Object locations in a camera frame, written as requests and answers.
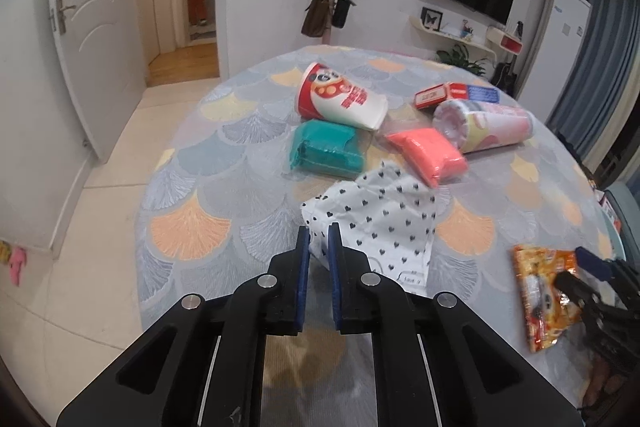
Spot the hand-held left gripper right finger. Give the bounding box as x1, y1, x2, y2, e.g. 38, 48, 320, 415
327, 223, 586, 427

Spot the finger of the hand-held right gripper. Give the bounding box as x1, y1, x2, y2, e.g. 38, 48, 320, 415
574, 247, 621, 280
554, 272, 601, 308

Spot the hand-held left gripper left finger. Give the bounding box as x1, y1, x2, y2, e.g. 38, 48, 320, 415
56, 224, 312, 427

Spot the orange snack packet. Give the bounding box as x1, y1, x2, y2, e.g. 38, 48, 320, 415
510, 244, 586, 353

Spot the white heart-print bag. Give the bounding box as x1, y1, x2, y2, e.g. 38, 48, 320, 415
300, 161, 441, 298

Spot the teal packet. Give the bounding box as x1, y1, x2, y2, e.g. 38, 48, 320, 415
288, 119, 371, 180

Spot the coral pink packet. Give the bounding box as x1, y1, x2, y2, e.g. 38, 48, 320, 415
385, 127, 468, 188

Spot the blue and red card box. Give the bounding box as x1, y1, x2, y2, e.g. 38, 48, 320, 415
446, 83, 501, 104

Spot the person's right hand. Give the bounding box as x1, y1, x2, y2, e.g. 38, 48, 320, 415
582, 354, 623, 413

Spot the round table with patterned cloth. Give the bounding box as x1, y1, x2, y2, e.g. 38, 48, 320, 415
135, 44, 618, 427

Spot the pink paper cup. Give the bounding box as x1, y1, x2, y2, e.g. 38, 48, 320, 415
432, 99, 533, 155

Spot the red and white panda cup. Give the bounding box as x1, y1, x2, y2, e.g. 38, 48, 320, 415
295, 62, 389, 131

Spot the blue curtain with white stripe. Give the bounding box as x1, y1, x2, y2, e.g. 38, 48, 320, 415
567, 0, 640, 188

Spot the black acoustic guitar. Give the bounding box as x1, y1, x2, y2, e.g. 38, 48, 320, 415
492, 22, 523, 95

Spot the white refrigerator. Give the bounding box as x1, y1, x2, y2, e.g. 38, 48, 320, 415
517, 0, 593, 122

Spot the potted green plant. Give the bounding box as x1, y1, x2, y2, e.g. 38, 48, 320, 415
436, 44, 488, 78

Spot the black cylindrical bag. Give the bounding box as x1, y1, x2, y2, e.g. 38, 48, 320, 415
330, 0, 357, 28

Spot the pink toy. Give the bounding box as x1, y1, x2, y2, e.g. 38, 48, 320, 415
6, 244, 28, 289

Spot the white interior door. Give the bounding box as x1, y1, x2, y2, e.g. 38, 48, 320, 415
47, 0, 148, 165

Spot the red and white wall box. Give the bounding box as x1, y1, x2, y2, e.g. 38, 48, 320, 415
486, 26, 523, 55

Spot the white curved low wall shelf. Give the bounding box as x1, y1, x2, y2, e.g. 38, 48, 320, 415
409, 17, 496, 52

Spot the silver door handle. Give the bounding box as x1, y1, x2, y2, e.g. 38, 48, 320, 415
49, 0, 76, 35

